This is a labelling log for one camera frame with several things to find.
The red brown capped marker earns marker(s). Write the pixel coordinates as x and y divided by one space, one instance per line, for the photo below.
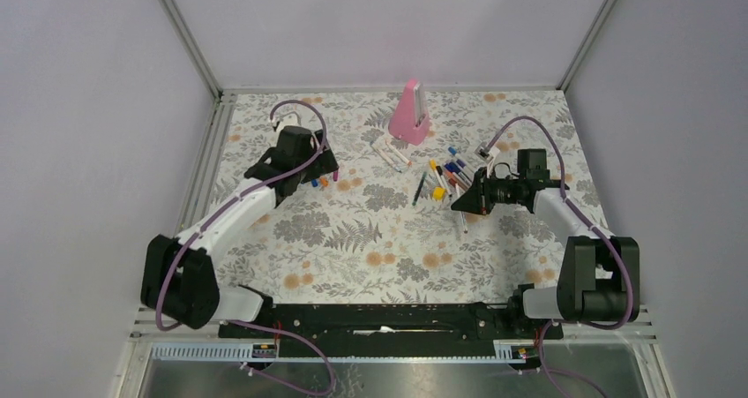
453 179

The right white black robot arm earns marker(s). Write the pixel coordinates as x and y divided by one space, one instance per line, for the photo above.
598 282

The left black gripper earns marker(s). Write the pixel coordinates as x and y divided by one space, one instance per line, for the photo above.
323 164

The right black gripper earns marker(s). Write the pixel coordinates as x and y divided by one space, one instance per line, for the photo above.
477 198

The pink metronome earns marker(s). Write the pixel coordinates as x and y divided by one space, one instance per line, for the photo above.
410 121

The dark green marker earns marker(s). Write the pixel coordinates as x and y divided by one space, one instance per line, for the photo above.
419 188

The blue capped white marker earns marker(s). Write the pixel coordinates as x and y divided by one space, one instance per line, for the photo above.
386 158

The yellow cube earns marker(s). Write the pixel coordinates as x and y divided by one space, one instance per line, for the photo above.
438 193

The floral table mat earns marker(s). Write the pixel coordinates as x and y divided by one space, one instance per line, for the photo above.
360 240

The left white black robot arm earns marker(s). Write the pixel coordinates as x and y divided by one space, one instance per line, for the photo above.
179 278

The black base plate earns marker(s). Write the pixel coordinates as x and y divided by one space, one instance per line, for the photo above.
447 331

